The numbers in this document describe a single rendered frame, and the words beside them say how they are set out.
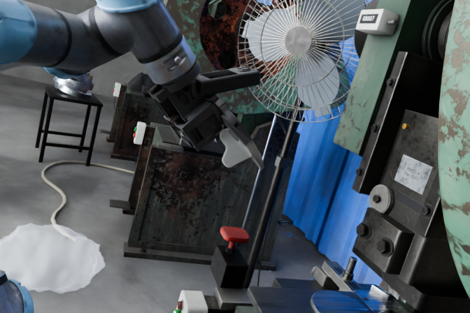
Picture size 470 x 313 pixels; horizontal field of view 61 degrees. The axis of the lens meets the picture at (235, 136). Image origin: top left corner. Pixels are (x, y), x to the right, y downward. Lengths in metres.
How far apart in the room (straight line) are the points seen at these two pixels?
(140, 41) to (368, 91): 0.47
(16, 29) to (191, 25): 1.45
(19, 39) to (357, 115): 0.62
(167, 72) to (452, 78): 0.38
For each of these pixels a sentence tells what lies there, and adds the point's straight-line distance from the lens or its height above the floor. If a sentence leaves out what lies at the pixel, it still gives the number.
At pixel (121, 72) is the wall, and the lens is 7.19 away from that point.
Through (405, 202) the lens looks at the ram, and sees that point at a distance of 0.78.
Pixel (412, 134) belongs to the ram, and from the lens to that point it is 0.79.
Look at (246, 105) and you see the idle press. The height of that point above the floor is 0.97.
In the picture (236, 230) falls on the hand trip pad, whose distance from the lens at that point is 1.05.
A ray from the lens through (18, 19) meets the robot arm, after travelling 0.50.
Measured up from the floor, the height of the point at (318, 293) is 0.78.
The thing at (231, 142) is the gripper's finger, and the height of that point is 1.05.
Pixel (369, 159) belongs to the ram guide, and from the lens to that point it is 0.81.
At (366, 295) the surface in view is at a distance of 0.94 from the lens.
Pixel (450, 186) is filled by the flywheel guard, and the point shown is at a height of 1.12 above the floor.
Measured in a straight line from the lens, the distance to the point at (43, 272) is 1.91.
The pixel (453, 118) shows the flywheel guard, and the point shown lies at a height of 1.18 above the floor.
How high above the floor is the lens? 1.17
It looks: 11 degrees down
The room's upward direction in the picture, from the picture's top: 15 degrees clockwise
